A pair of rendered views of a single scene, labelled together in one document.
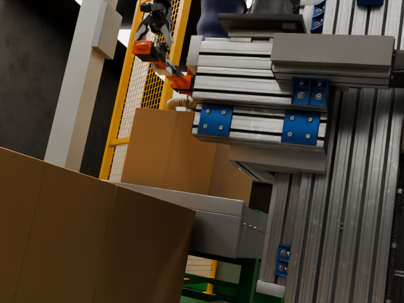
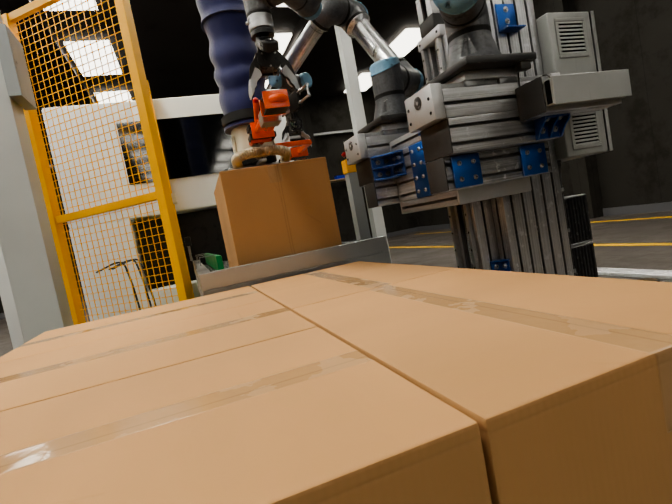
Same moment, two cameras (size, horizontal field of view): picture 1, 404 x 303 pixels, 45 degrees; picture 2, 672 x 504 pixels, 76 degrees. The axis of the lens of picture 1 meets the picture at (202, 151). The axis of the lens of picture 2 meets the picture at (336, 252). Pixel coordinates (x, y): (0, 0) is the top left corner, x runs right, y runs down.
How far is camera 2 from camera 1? 1.21 m
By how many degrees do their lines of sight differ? 41
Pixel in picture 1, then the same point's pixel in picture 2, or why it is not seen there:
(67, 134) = (31, 229)
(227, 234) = not seen: hidden behind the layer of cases
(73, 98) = (14, 178)
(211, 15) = (235, 41)
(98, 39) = (17, 83)
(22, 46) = not seen: outside the picture
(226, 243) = not seen: hidden behind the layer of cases
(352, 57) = (609, 91)
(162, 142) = (271, 204)
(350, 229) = (544, 229)
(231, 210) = (378, 248)
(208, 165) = (331, 212)
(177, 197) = (323, 255)
